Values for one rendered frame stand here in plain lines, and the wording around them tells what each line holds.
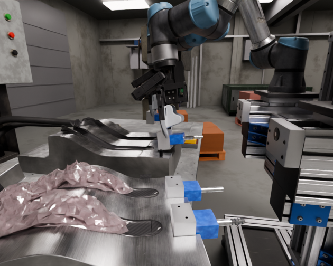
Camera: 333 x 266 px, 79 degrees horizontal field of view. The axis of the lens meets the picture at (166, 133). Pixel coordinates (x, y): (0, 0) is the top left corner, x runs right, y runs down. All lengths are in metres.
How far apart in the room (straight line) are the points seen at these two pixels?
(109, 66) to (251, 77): 5.55
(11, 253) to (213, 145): 2.60
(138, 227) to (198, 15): 0.48
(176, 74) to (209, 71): 7.65
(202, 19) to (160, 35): 0.12
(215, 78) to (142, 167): 7.75
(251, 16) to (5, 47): 1.16
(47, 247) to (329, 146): 0.54
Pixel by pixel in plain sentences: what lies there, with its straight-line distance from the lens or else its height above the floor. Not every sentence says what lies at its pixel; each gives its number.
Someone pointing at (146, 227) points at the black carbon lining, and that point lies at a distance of 0.39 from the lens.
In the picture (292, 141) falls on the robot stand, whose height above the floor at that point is 0.97.
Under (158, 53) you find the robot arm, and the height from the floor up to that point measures 1.17.
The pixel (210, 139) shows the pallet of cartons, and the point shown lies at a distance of 2.77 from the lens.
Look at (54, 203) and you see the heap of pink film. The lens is 0.37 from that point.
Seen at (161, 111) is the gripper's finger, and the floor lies 1.01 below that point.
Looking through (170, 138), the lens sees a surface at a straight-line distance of 0.59.
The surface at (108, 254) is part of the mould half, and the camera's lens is 0.34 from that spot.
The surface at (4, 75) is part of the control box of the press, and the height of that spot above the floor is 1.11.
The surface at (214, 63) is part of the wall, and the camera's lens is 8.25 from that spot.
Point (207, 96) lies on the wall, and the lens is 8.26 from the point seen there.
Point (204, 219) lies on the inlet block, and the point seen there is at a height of 0.87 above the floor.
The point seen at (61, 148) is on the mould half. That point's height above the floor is 0.90.
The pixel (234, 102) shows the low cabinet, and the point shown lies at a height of 0.39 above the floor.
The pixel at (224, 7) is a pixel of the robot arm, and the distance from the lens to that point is 0.68.
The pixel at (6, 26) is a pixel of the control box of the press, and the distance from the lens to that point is 1.34.
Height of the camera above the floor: 1.10
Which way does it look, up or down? 16 degrees down
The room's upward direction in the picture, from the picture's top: straight up
